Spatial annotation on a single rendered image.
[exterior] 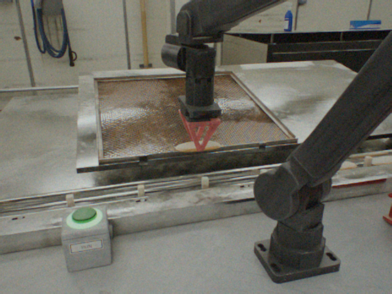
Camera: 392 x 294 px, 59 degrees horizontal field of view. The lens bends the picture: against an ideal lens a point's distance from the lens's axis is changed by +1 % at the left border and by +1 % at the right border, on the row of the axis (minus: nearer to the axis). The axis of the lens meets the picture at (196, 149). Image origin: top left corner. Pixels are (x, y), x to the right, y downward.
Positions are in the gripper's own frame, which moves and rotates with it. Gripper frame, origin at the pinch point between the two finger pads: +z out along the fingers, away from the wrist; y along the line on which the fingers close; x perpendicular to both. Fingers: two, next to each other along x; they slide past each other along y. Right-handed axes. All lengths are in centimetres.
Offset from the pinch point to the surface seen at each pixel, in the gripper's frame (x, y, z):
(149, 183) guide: -10.4, -0.8, 9.1
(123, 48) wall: 13, -367, 41
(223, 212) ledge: 2.6, 11.3, 10.3
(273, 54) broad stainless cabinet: 102, -162, 13
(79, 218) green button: -23.9, 16.4, 3.7
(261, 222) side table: 9.5, 14.2, 11.8
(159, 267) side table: -12.2, 21.4, 11.8
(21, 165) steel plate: -41, -26, 15
